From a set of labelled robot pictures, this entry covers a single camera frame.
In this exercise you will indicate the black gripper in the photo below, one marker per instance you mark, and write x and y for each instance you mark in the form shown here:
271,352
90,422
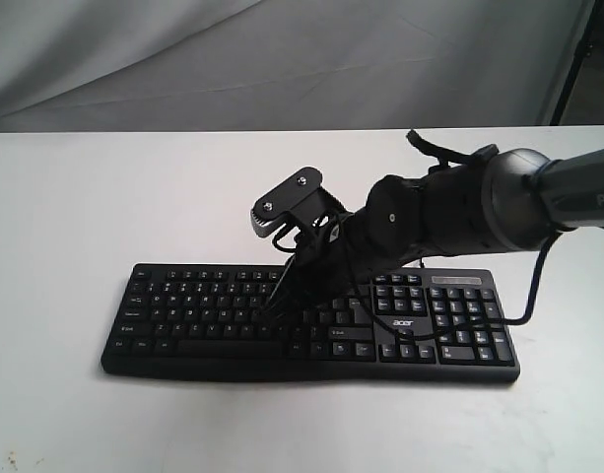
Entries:
326,267

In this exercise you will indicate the black Acer computer keyboard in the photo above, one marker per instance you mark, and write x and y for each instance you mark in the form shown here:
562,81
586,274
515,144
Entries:
201,322

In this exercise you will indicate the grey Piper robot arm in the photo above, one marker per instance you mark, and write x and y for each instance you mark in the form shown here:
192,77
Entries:
485,202

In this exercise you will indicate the grey backdrop cloth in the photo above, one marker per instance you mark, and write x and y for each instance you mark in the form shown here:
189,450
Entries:
283,65

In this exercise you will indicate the black stand pole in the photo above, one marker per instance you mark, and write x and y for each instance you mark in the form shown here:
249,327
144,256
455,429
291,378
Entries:
578,94

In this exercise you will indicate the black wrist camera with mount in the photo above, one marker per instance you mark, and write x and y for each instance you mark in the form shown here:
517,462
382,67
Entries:
297,201

